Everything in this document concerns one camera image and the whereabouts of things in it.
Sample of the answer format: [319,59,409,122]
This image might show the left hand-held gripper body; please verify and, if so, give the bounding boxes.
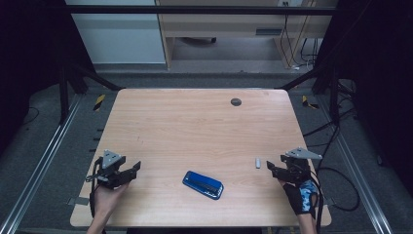
[85,149,134,190]

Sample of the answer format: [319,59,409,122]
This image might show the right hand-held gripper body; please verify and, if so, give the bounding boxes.
[280,146,323,184]

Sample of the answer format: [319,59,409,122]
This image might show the blue stapler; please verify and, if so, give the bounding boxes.
[181,170,225,201]

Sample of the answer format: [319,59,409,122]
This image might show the person's right hand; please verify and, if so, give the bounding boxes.
[279,179,319,217]

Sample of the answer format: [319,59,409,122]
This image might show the person's left hand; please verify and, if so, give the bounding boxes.
[93,181,131,220]

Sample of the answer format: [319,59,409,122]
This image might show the black curtain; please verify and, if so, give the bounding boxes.
[0,0,95,155]
[316,0,413,198]

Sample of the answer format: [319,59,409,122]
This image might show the white cabinet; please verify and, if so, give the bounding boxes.
[64,0,168,65]

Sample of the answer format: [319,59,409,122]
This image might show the dark object under desk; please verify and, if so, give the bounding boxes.
[179,36,217,46]

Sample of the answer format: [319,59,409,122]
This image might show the light wooden desk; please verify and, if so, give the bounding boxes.
[155,0,339,70]

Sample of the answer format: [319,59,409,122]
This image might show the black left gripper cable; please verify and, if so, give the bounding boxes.
[88,157,102,234]

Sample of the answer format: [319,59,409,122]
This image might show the long black floor cable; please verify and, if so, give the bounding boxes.
[302,106,357,149]

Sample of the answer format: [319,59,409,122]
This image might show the aluminium floor rail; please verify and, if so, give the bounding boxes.
[316,95,394,234]
[0,93,83,234]

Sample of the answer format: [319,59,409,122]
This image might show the looping black floor cable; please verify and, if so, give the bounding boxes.
[316,166,362,213]

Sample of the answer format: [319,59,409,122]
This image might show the yellow-handled clamp left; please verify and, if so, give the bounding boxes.
[93,94,107,112]

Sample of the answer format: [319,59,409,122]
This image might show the yellow-handled clamp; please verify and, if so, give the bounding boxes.
[301,95,320,110]
[93,94,107,112]

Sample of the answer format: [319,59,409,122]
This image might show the yellow-handled clamp right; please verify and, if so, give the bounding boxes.
[301,95,320,110]

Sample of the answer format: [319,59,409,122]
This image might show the black slanted frame strut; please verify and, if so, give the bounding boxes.
[58,61,125,125]
[278,59,341,125]

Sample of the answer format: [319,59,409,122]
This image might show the thin black floor cable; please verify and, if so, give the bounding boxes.
[21,106,41,127]

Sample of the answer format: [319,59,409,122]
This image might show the hanging desk cables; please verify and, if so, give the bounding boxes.
[280,1,320,71]

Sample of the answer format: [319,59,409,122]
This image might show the black horizontal frame bar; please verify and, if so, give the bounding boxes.
[64,4,339,16]

